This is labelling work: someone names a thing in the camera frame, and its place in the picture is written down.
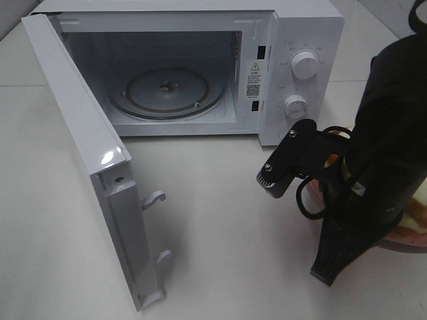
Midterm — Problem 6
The pink round plate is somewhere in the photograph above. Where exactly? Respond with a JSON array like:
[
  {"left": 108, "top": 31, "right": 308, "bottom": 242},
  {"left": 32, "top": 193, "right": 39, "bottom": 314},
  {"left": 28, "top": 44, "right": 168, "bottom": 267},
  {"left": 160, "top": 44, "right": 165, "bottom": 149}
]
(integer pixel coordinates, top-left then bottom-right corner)
[{"left": 308, "top": 128, "right": 427, "bottom": 256}]

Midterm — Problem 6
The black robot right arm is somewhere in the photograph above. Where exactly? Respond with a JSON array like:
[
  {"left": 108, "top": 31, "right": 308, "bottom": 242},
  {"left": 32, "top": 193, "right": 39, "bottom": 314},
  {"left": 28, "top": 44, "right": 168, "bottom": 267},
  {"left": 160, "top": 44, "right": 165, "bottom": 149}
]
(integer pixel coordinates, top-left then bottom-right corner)
[{"left": 297, "top": 1, "right": 426, "bottom": 285}]

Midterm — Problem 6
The white microwave oven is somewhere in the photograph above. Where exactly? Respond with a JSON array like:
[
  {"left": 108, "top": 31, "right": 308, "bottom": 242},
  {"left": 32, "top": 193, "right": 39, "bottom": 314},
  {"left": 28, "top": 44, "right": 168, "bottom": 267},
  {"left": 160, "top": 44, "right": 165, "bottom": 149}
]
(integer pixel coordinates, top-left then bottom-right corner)
[{"left": 28, "top": 1, "right": 344, "bottom": 146}]

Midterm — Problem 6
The white bread slice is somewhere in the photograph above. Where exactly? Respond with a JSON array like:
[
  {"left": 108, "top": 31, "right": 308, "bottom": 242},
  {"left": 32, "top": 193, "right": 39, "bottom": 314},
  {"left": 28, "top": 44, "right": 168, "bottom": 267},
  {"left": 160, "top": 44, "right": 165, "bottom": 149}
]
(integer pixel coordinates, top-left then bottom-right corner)
[{"left": 333, "top": 129, "right": 426, "bottom": 244}]

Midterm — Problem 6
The white lower timer knob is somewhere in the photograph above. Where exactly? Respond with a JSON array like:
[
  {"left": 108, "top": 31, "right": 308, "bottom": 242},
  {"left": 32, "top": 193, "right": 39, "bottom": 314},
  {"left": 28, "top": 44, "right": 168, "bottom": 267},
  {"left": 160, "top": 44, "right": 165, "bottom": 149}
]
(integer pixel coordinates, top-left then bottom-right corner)
[{"left": 284, "top": 95, "right": 308, "bottom": 119}]

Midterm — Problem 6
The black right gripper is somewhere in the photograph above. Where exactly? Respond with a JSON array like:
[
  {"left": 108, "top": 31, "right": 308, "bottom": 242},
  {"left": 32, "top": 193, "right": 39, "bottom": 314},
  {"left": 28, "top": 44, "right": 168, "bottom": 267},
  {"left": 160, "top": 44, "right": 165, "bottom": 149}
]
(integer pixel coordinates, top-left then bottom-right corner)
[{"left": 293, "top": 129, "right": 400, "bottom": 286}]

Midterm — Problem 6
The white upper power knob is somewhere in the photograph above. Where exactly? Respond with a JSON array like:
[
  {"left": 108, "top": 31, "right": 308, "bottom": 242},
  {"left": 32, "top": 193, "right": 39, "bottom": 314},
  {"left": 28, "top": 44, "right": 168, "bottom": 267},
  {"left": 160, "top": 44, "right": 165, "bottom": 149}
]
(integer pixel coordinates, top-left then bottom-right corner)
[{"left": 291, "top": 51, "right": 320, "bottom": 80}]

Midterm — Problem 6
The white warning label sticker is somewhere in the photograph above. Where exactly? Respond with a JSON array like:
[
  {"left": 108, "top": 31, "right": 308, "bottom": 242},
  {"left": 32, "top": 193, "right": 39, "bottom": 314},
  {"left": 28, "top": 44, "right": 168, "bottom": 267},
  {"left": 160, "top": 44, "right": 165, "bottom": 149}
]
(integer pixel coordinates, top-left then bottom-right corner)
[{"left": 244, "top": 59, "right": 267, "bottom": 99}]

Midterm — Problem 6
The round door release button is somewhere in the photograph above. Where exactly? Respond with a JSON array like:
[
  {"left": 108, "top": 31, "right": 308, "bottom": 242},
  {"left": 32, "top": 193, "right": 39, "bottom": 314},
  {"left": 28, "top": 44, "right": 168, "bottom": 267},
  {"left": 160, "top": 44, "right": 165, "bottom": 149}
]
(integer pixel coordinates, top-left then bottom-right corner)
[{"left": 278, "top": 126, "right": 290, "bottom": 141}]

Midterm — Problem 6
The white microwave door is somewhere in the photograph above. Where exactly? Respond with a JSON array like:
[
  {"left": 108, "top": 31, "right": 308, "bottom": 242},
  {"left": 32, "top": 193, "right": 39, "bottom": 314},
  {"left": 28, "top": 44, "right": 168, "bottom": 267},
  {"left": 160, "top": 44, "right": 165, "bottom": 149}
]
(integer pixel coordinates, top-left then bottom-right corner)
[{"left": 22, "top": 14, "right": 171, "bottom": 311}]

